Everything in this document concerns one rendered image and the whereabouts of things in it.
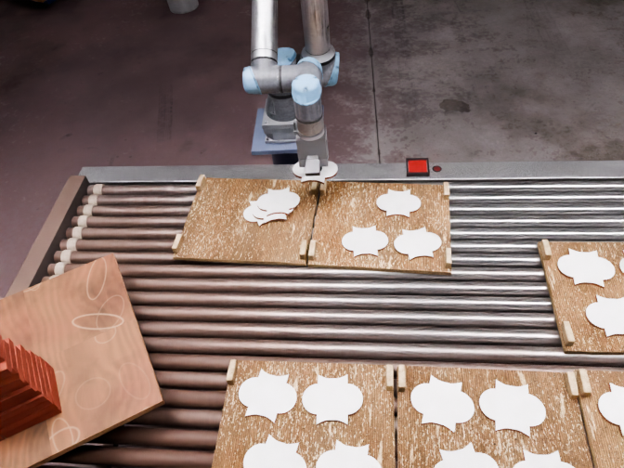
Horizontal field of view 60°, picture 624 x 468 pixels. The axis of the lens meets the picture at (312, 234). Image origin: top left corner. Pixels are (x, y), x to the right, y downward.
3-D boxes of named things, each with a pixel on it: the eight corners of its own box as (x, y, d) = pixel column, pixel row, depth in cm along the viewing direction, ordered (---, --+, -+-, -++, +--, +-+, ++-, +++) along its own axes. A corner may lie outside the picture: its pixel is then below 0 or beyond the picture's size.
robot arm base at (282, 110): (266, 100, 209) (263, 77, 202) (305, 97, 209) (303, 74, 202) (266, 123, 199) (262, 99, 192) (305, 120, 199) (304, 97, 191)
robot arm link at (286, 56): (268, 79, 201) (263, 45, 192) (304, 77, 200) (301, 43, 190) (265, 97, 193) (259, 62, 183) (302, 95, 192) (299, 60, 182)
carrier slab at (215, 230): (202, 180, 187) (201, 176, 185) (319, 183, 181) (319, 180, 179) (173, 260, 164) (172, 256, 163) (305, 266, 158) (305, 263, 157)
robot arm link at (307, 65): (282, 56, 151) (279, 78, 144) (322, 54, 151) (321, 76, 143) (285, 80, 157) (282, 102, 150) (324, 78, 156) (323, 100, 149)
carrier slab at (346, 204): (322, 184, 180) (322, 180, 179) (448, 188, 174) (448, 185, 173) (307, 267, 158) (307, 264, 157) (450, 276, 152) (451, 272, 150)
